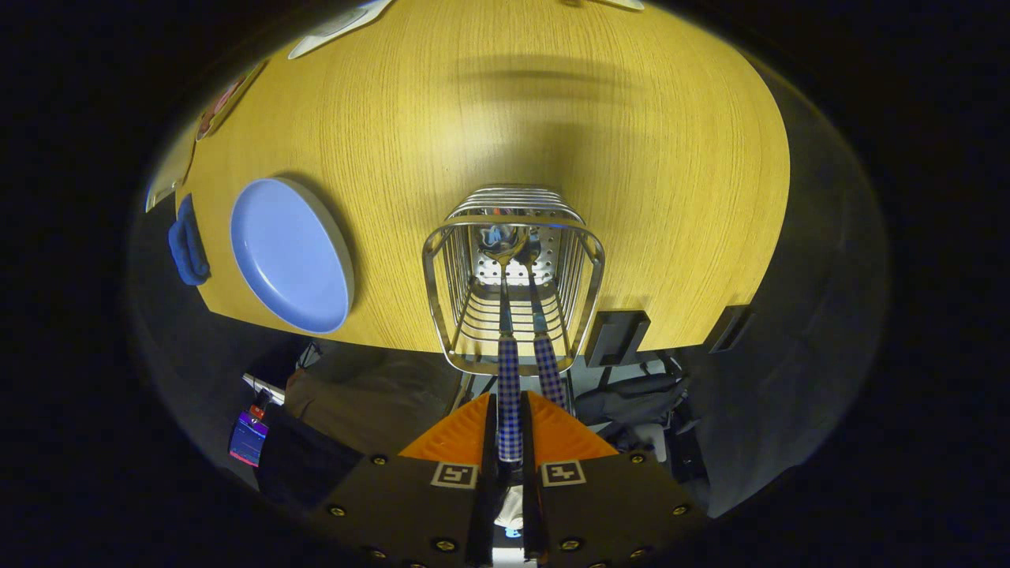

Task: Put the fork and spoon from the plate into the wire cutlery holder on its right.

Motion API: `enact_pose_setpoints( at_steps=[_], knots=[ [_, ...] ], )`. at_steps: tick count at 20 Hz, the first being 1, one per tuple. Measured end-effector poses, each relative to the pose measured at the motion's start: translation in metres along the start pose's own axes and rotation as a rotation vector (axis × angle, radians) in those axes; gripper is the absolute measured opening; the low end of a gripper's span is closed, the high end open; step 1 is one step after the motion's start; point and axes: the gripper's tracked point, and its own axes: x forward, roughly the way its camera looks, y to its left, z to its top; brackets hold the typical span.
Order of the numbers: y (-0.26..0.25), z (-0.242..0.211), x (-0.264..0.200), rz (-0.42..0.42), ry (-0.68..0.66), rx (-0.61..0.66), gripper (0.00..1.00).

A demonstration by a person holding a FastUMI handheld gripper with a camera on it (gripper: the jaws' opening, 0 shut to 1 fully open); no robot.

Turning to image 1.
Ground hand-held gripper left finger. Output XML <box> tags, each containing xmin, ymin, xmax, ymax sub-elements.
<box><xmin>308</xmin><ymin>392</ymin><xmax>498</xmax><ymax>568</ymax></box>

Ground metal wire cutlery basket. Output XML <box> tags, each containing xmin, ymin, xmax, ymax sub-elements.
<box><xmin>421</xmin><ymin>185</ymin><xmax>607</xmax><ymax>377</ymax></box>

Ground blue folded cloth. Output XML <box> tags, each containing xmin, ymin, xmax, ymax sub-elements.
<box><xmin>167</xmin><ymin>194</ymin><xmax>212</xmax><ymax>287</ymax></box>

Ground fork with checkered handle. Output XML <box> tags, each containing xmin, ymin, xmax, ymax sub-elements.
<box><xmin>522</xmin><ymin>237</ymin><xmax>569</xmax><ymax>413</ymax></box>

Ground spoon with checkered handle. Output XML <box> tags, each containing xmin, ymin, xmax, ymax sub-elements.
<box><xmin>491</xmin><ymin>227</ymin><xmax>528</xmax><ymax>464</ymax></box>

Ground smartphone with lit screen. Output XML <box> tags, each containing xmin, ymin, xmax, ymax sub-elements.
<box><xmin>228</xmin><ymin>405</ymin><xmax>271</xmax><ymax>469</ymax></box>

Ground white square coaster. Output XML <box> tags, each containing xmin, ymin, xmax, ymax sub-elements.
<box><xmin>287</xmin><ymin>0</ymin><xmax>395</xmax><ymax>61</ymax></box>

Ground white toaster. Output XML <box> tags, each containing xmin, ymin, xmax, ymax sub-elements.
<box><xmin>144</xmin><ymin>125</ymin><xmax>198</xmax><ymax>214</ymax></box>

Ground blue plate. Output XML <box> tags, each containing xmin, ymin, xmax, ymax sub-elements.
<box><xmin>230</xmin><ymin>177</ymin><xmax>357</xmax><ymax>335</ymax></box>

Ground plate with food print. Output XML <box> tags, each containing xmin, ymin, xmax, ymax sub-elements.
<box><xmin>195</xmin><ymin>62</ymin><xmax>267</xmax><ymax>143</ymax></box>

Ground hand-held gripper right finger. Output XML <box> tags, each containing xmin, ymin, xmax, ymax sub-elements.
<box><xmin>521</xmin><ymin>390</ymin><xmax>711</xmax><ymax>568</ymax></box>

